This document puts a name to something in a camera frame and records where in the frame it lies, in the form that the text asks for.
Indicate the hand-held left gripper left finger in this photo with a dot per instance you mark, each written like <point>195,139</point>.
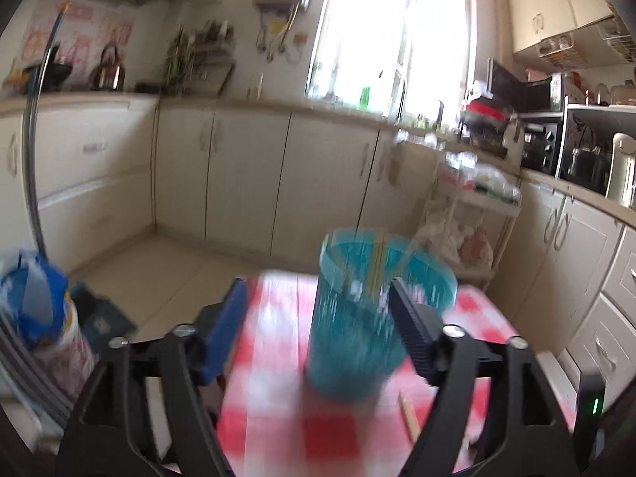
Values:
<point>223,330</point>

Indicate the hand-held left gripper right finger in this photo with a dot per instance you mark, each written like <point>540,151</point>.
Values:
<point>413,330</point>

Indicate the blue plastic basket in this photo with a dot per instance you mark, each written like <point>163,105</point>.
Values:
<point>348,353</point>

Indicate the group of wooden chopsticks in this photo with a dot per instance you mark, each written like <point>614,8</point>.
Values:
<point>376,268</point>

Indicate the single light wooden chopstick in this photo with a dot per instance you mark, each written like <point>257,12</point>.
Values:
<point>410,417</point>

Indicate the white plastic bags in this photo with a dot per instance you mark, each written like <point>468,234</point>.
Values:
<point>452,238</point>

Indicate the red checkered tablecloth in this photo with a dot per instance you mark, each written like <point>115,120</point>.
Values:
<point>278,417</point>

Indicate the dark floor mat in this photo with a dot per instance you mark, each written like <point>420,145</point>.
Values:
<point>102,313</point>

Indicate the white storage trolley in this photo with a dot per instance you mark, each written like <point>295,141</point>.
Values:
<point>502,218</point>

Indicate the cream kitchen base cabinets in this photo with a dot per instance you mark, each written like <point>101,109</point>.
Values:
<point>238,174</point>

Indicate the blue plastic bag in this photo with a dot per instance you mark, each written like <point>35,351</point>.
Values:
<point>32,298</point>

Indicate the white jug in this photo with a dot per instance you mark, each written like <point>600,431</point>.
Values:
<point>513,139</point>

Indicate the dish rack with dishes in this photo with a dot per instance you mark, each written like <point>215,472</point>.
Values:
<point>484,124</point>

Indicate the black toaster oven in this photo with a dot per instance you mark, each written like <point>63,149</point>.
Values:
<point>541,146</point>

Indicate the chrome faucet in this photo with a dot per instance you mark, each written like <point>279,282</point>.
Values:
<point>400,94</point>

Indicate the steel cooking pot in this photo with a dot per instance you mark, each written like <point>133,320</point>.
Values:
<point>586,169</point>

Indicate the green dish soap bottle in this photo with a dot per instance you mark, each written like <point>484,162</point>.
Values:
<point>365,98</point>

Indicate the clear plastic bottle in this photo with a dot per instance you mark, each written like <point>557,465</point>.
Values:
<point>255,89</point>

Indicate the leaning metal tray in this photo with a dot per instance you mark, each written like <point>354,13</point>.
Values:
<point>218,77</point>

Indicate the white electric thermos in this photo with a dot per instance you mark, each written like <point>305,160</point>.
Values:
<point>621,169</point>

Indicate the black microwave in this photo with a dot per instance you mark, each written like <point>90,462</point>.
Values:
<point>526,92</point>

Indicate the white counter shelf unit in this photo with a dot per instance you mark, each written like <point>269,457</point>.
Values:
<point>596,119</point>

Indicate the grey mop pole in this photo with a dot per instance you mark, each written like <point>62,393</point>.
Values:
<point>35,124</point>

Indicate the steel kettle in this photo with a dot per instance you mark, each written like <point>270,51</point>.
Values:
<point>107,74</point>

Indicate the kitchen window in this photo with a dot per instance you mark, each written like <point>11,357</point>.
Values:
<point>387,30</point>

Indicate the black wok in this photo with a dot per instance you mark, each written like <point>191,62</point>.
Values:
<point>52,72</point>

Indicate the wall spice rack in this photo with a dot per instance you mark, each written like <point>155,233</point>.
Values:
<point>203,47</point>

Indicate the pink wall stickers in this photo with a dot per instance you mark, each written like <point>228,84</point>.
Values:
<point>79,30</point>

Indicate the cream wall cabinets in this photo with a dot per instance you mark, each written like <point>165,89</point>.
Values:
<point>551,5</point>

